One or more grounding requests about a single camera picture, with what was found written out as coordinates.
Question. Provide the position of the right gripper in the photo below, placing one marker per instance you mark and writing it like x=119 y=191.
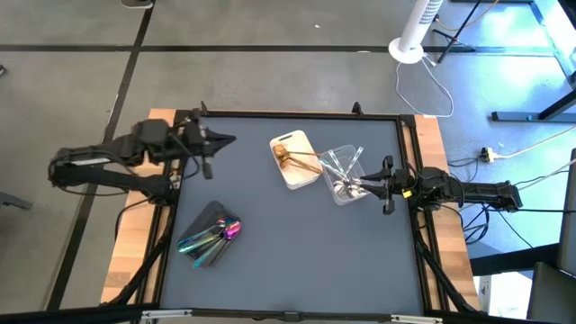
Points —
x=396 y=184

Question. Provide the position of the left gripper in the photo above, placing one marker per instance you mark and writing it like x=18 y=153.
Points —
x=194 y=139

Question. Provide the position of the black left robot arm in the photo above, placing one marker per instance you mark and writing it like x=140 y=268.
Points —
x=112 y=180

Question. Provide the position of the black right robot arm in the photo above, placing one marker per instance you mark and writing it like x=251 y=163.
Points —
x=472 y=191

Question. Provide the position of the clear plastic bin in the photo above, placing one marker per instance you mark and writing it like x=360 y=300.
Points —
x=346 y=153

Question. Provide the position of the smoked grey plastic bin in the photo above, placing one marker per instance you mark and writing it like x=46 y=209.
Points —
x=207 y=216

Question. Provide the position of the white plastic bin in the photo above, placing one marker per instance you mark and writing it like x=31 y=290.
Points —
x=299 y=180

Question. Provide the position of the white power strip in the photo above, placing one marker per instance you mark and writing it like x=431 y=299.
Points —
x=487 y=155

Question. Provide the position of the blue-grey table mat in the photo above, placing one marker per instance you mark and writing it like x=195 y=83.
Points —
x=292 y=270

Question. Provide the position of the black desk foot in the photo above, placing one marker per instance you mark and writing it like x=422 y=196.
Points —
x=513 y=261

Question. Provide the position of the white tower fan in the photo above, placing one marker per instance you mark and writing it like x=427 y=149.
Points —
x=416 y=27

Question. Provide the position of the black tripod stand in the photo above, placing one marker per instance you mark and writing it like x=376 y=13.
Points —
x=454 y=38

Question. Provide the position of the grey chair base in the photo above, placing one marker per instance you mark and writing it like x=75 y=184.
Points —
x=15 y=201

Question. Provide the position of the black frame clamp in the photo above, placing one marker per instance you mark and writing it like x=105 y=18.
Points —
x=204 y=108
x=357 y=109

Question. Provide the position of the black aluminium table frame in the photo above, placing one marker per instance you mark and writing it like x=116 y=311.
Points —
x=288 y=114

